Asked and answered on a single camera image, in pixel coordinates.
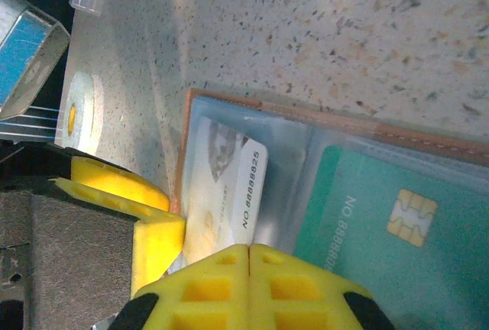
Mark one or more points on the teal chip card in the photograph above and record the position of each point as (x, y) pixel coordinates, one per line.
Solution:
(374, 261)

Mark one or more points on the brown leather card holder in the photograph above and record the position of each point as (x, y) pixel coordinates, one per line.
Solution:
(420, 139)

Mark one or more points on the round white disc yellow centre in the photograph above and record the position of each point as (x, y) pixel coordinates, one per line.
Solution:
(82, 108)

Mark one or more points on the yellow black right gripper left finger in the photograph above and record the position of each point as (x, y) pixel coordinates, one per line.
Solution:
(206, 295)

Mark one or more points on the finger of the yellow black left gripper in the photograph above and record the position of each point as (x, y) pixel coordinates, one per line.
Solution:
(122, 185)
(84, 253)

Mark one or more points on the white card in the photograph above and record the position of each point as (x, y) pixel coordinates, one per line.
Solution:
(217, 208)

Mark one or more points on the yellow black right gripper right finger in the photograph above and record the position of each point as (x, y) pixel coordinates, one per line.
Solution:
(298, 295)

